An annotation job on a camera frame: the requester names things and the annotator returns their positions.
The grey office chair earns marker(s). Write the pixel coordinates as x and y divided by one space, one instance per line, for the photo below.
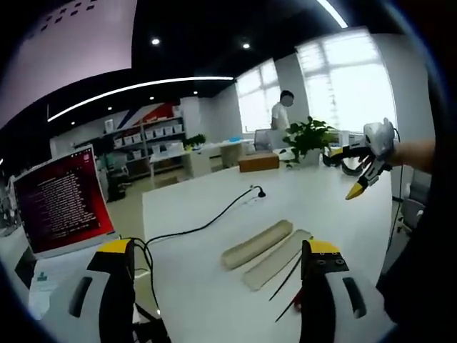
262 140

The small green potted plant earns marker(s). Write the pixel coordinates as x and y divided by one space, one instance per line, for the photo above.
195 140

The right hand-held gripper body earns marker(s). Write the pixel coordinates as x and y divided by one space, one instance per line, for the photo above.
380 137

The brown cardboard box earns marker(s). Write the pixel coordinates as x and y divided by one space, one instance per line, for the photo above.
258 163

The shelf with white bins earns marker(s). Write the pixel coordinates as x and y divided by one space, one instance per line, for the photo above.
150 137

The laptop with red screen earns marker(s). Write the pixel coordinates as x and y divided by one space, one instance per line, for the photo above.
62 203

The large green potted plant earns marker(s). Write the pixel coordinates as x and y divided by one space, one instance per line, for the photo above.
308 137

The person's dark clothing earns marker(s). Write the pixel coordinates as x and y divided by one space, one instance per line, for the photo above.
425 232

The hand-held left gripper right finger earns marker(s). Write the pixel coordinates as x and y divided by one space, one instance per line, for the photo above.
321 293

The white background desk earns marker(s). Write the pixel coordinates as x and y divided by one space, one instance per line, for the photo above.
185 160

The white paper sheet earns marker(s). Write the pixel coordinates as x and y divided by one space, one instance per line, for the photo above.
53 282

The white office chair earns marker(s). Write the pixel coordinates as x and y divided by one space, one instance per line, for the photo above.
410 203

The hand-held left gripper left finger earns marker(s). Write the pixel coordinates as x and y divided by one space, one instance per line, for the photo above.
114 286

